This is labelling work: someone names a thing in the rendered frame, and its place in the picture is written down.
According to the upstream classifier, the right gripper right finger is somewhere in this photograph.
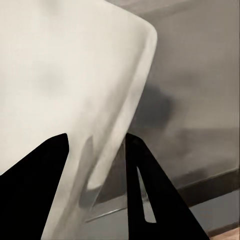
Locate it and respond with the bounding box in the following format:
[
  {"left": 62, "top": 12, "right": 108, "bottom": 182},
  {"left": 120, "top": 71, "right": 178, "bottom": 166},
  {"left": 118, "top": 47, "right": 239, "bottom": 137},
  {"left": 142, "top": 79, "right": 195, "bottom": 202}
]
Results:
[{"left": 125, "top": 133, "right": 210, "bottom": 240}]

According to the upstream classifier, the bowl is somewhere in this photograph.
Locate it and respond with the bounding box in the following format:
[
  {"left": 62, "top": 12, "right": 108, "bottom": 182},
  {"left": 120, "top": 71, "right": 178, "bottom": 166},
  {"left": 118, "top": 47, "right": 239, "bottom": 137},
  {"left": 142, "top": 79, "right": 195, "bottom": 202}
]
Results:
[{"left": 0, "top": 0, "right": 158, "bottom": 240}]

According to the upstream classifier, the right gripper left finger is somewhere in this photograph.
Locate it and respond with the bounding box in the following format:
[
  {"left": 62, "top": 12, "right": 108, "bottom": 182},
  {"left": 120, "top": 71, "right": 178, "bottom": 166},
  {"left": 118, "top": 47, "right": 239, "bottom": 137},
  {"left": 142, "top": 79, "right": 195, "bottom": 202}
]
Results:
[{"left": 0, "top": 133, "right": 70, "bottom": 240}]

